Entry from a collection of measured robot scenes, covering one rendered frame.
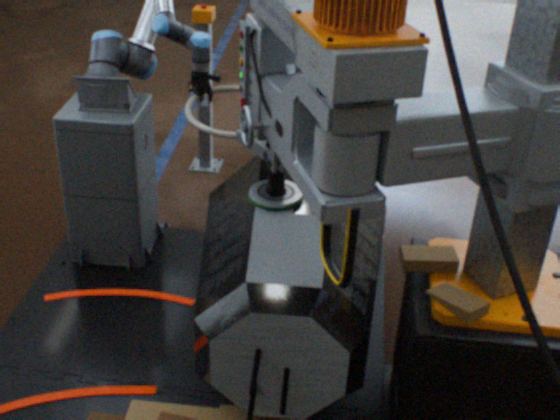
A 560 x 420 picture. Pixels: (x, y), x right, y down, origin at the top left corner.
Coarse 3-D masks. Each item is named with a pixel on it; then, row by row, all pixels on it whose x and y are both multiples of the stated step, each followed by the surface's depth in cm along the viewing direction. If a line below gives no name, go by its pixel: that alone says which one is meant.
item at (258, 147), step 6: (240, 132) 306; (240, 138) 307; (258, 144) 278; (264, 144) 300; (252, 150) 288; (258, 150) 279; (264, 150) 270; (264, 156) 267; (270, 162) 252; (270, 168) 253; (282, 168) 252
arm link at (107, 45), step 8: (96, 32) 352; (104, 32) 351; (112, 32) 352; (96, 40) 350; (104, 40) 349; (112, 40) 351; (120, 40) 356; (96, 48) 349; (104, 48) 349; (112, 48) 350; (120, 48) 354; (128, 48) 358; (96, 56) 348; (104, 56) 348; (112, 56) 350; (120, 56) 354; (128, 56) 357; (120, 64) 357
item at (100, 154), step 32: (64, 128) 344; (96, 128) 342; (128, 128) 341; (64, 160) 353; (96, 160) 351; (128, 160) 350; (64, 192) 363; (96, 192) 361; (128, 192) 359; (96, 224) 371; (128, 224) 369; (160, 224) 420; (96, 256) 381; (128, 256) 378
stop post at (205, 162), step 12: (192, 12) 430; (204, 12) 429; (204, 24) 435; (204, 108) 463; (204, 120) 468; (204, 144) 477; (204, 156) 481; (192, 168) 482; (204, 168) 483; (216, 168) 484
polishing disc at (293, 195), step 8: (256, 184) 289; (264, 184) 289; (288, 184) 290; (256, 192) 283; (264, 192) 283; (288, 192) 284; (296, 192) 284; (256, 200) 278; (264, 200) 278; (272, 200) 278; (280, 200) 278; (288, 200) 279; (296, 200) 279
